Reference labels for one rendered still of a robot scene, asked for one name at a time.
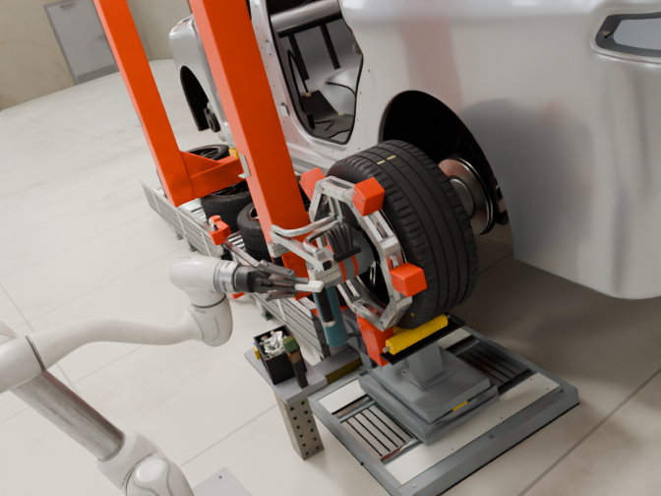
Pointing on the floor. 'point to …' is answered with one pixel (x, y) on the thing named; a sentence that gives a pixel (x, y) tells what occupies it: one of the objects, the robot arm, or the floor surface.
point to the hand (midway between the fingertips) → (309, 285)
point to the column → (301, 427)
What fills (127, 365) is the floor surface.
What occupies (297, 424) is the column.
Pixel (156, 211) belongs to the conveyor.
